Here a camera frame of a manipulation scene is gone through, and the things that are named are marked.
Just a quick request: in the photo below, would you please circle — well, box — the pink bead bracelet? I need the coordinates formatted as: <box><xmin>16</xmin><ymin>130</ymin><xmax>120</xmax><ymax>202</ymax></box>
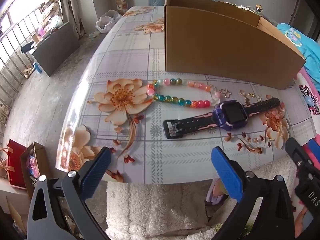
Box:
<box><xmin>271</xmin><ymin>102</ymin><xmax>287</xmax><ymax>120</ymax></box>

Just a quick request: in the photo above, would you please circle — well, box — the brown cardboard box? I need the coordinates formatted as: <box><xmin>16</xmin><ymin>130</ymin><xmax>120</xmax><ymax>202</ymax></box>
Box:
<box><xmin>164</xmin><ymin>0</ymin><xmax>307</xmax><ymax>90</ymax></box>

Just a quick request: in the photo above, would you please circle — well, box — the open cardboard box with clutter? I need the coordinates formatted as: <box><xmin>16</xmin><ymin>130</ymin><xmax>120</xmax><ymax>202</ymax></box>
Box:
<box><xmin>20</xmin><ymin>141</ymin><xmax>52</xmax><ymax>198</ymax></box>

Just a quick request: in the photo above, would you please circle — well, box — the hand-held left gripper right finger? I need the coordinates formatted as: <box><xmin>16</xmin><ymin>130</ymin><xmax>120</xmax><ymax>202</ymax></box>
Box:
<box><xmin>211</xmin><ymin>146</ymin><xmax>296</xmax><ymax>240</ymax></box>

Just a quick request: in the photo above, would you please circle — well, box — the white plastic bag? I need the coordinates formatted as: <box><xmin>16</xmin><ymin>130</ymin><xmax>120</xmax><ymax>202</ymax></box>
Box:
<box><xmin>96</xmin><ymin>10</ymin><xmax>123</xmax><ymax>34</ymax></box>

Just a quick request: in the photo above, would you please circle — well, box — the floral plaid tablecloth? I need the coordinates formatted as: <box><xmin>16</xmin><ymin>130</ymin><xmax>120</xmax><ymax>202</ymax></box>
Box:
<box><xmin>56</xmin><ymin>5</ymin><xmax>318</xmax><ymax>186</ymax></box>

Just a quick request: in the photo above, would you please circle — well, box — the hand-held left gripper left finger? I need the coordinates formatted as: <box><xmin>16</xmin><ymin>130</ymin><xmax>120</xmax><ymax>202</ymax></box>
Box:
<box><xmin>26</xmin><ymin>146</ymin><xmax>112</xmax><ymax>240</ymax></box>

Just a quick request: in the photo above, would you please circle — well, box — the light blue garment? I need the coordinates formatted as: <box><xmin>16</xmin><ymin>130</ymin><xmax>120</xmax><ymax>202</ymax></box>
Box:
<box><xmin>276</xmin><ymin>23</ymin><xmax>320</xmax><ymax>91</ymax></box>

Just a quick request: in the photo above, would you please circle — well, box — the gold chain charm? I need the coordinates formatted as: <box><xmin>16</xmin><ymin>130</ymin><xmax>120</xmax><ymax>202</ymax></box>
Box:
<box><xmin>239</xmin><ymin>90</ymin><xmax>257</xmax><ymax>105</ymax></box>

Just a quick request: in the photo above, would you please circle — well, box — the grey cabinet with clutter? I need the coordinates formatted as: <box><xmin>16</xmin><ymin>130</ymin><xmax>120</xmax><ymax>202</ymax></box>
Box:
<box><xmin>32</xmin><ymin>21</ymin><xmax>81</xmax><ymax>77</ymax></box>

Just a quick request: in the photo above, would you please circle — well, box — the purple and black smart watch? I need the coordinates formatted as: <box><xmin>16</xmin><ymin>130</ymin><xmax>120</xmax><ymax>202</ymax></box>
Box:
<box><xmin>163</xmin><ymin>97</ymin><xmax>281</xmax><ymax>139</ymax></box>

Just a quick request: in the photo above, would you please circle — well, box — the multicoloured glass bead bracelet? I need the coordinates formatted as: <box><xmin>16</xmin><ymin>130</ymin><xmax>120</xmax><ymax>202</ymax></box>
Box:
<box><xmin>147</xmin><ymin>78</ymin><xmax>223</xmax><ymax>109</ymax></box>

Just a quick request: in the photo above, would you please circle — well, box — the pink floral bedsheet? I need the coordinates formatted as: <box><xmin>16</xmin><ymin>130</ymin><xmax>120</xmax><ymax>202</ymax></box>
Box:
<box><xmin>291</xmin><ymin>67</ymin><xmax>320</xmax><ymax>146</ymax></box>

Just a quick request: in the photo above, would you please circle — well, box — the fluffy plush blanket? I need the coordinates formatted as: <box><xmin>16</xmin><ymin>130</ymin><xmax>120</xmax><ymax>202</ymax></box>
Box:
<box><xmin>82</xmin><ymin>152</ymin><xmax>297</xmax><ymax>240</ymax></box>

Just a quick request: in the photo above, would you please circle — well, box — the gold butterfly charm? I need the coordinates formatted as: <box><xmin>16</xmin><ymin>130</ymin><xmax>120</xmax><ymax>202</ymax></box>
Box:
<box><xmin>219</xmin><ymin>88</ymin><xmax>233</xmax><ymax>99</ymax></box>

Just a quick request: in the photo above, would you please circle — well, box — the grey curtain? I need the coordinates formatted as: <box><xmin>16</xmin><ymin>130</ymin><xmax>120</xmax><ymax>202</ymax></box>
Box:
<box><xmin>58</xmin><ymin>0</ymin><xmax>85</xmax><ymax>40</ymax></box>

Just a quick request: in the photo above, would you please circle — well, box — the metal window railing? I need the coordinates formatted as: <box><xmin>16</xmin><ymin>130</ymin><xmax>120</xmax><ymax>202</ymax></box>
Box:
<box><xmin>0</xmin><ymin>5</ymin><xmax>50</xmax><ymax>105</ymax></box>

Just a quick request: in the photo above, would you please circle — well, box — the red gift bag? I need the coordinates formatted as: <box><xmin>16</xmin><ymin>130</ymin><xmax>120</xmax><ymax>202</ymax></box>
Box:
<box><xmin>6</xmin><ymin>139</ymin><xmax>28</xmax><ymax>188</ymax></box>

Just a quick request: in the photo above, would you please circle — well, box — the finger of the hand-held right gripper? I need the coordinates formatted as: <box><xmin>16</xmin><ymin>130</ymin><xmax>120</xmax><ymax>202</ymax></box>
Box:
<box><xmin>286</xmin><ymin>137</ymin><xmax>320</xmax><ymax>206</ymax></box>
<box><xmin>308</xmin><ymin>138</ymin><xmax>320</xmax><ymax>158</ymax></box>

